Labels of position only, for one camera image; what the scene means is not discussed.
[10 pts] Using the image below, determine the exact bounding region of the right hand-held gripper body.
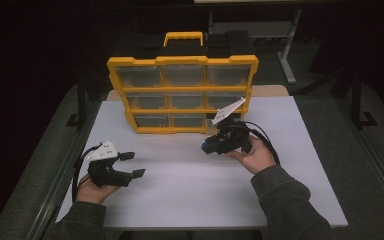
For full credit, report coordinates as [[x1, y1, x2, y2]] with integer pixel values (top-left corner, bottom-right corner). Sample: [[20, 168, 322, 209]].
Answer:
[[212, 97, 253, 154]]

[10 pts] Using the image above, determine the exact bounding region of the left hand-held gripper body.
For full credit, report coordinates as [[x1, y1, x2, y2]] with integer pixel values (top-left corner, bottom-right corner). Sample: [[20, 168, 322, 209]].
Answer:
[[86, 140, 119, 188]]

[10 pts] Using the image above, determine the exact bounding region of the clear plastic drawer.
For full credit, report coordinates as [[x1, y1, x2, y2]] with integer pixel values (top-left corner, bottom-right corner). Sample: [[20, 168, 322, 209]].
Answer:
[[205, 118, 222, 137]]

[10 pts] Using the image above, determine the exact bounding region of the yellow organizer case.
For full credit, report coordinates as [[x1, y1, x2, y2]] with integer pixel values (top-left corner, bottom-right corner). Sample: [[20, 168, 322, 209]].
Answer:
[[106, 31, 260, 135]]

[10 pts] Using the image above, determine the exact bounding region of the person's left hand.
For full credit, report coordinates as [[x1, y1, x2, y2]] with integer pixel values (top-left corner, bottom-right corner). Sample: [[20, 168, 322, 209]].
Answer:
[[75, 173, 121, 205]]

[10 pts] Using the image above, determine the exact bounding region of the person's right hand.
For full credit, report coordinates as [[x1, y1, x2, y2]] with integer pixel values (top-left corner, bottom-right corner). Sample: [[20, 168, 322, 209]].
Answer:
[[226, 134, 278, 176]]

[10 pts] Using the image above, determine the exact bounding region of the grid of clear drawers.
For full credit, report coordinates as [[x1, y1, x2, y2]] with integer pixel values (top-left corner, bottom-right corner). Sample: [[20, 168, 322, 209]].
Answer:
[[114, 64, 252, 128]]

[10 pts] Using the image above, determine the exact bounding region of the black metal stand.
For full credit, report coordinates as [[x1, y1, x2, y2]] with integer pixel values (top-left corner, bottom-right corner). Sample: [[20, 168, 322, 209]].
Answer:
[[65, 74, 88, 129], [350, 68, 379, 129]]

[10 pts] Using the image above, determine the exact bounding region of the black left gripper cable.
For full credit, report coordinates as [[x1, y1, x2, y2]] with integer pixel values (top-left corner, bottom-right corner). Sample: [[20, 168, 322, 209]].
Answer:
[[71, 144, 102, 203]]

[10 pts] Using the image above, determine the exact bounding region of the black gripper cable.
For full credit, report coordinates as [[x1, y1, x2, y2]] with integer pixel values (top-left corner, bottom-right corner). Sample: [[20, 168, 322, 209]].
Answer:
[[244, 121, 282, 166], [71, 144, 102, 203]]

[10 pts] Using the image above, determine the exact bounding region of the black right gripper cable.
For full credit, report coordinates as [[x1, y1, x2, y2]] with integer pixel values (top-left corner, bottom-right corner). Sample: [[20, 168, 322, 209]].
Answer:
[[244, 121, 282, 166]]

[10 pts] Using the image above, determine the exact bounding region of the aluminium rail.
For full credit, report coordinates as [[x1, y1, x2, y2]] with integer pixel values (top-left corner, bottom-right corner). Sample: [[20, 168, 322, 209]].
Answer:
[[336, 98, 384, 214], [33, 99, 103, 240]]

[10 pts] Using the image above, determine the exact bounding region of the white metal desk frame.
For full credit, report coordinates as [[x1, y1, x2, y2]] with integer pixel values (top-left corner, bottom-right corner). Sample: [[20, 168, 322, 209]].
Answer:
[[208, 8, 303, 84]]

